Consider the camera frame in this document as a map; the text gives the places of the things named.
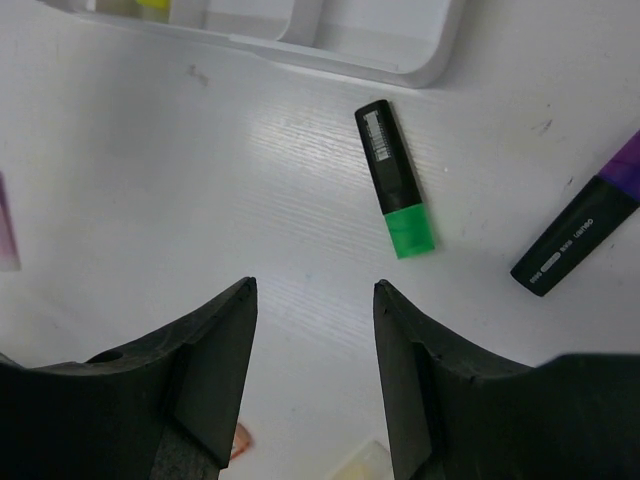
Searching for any yellow pastel highlighter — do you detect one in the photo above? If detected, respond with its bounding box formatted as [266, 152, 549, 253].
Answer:
[327, 440, 393, 480]

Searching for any black purple-capped highlighter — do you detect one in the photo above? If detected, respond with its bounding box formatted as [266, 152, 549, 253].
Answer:
[510, 134, 639, 297]

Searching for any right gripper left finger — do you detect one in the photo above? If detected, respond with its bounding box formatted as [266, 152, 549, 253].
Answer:
[1, 277, 258, 479]

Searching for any black green-capped highlighter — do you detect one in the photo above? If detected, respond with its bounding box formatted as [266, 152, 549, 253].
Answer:
[354, 100, 435, 259]

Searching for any white divided plastic tray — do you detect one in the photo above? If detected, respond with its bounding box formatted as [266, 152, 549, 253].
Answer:
[48, 0, 465, 89]

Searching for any black yellow-capped highlighter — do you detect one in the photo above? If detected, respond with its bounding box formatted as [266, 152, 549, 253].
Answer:
[137, 0, 171, 11]

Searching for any pink pastel highlighter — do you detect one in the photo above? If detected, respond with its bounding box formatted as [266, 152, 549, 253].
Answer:
[0, 175, 21, 272]

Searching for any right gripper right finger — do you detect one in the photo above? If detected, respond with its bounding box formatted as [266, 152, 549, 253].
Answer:
[373, 280, 639, 479]

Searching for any orange pastel short highlighter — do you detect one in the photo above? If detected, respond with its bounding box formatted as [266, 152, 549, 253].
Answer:
[230, 423, 254, 460]

